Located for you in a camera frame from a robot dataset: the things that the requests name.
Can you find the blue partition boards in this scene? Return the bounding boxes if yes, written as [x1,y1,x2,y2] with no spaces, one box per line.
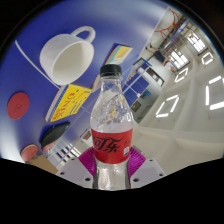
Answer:
[121,58,153,108]

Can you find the red table tennis paddle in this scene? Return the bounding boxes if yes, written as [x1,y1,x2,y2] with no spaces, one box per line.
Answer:
[42,141,58,153]
[20,143,39,163]

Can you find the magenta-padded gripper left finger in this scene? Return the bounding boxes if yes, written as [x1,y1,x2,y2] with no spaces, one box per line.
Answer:
[55,147,98,190]

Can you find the thin yellow and blue book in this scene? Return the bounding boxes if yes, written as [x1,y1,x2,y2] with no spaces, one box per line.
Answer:
[104,43,134,66]

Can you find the white ceramic mug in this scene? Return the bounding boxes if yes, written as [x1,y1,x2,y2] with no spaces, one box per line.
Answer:
[39,25,97,86]

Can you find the group of ceiling lights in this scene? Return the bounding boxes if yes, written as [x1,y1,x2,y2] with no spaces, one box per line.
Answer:
[154,49,224,119]

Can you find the clear bottle with red label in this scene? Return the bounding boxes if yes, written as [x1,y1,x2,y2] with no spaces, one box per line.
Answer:
[89,64,135,191]

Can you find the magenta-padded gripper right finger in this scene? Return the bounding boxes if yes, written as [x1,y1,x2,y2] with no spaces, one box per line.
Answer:
[127,146,167,190]

